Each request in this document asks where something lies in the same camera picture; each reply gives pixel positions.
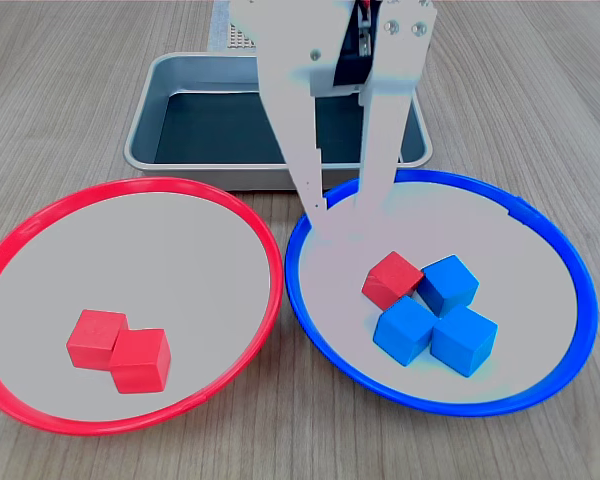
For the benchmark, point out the blue cube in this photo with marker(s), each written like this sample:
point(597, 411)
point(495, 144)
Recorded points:
point(465, 342)
point(450, 285)
point(402, 330)

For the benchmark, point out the black tray mat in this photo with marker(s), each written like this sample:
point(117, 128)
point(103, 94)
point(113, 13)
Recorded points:
point(205, 130)

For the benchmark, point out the pale perforated base plate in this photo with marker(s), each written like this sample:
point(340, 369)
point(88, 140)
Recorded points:
point(240, 37)

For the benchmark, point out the red-rimmed white plate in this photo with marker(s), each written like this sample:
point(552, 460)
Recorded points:
point(130, 260)

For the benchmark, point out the steel tray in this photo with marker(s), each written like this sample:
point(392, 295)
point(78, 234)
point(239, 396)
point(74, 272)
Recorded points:
point(147, 115)

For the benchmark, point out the blue-rimmed white plate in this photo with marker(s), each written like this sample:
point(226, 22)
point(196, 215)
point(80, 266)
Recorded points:
point(520, 300)

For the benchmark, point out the red cube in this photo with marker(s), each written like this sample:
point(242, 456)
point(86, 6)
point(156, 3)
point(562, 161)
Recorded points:
point(141, 362)
point(92, 340)
point(390, 280)

